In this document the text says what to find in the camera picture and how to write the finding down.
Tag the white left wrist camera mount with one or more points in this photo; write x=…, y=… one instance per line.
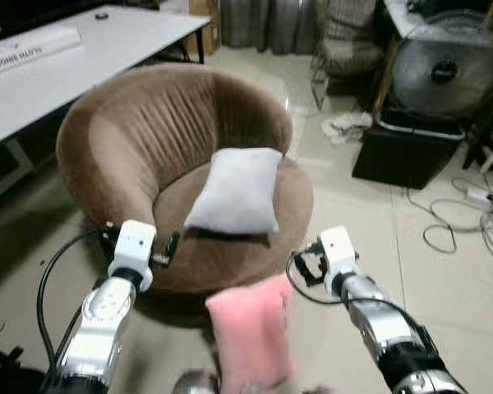
x=133, y=246

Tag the long white printed box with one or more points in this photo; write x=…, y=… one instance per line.
x=25, y=51

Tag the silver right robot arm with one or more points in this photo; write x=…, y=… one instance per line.
x=386, y=328

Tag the white table with black legs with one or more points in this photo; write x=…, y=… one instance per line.
x=90, y=66

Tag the black storage box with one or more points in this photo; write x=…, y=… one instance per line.
x=407, y=156

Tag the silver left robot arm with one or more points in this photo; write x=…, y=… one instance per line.
x=99, y=320

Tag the brown cardboard box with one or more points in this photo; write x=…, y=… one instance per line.
x=207, y=29

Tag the light grey pillow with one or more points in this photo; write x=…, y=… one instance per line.
x=234, y=190

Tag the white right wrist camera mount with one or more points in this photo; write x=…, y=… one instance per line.
x=338, y=250

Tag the crumpled white cloth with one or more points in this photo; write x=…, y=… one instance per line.
x=345, y=127

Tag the large grey floor fan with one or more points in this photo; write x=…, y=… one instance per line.
x=448, y=70

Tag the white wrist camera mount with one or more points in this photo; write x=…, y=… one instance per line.
x=133, y=246
x=338, y=250

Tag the silver robot knee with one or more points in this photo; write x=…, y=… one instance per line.
x=195, y=383

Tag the plaid cushioned metal chair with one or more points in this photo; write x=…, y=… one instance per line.
x=349, y=45

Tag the small black round object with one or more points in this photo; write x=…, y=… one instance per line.
x=101, y=14

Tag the grey curtain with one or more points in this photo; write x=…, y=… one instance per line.
x=267, y=23

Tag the cluttered white side table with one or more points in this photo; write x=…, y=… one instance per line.
x=411, y=20

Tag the pink fluffy pillow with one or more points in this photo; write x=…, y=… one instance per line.
x=251, y=336

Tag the brown round velvet armchair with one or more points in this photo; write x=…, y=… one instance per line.
x=131, y=139

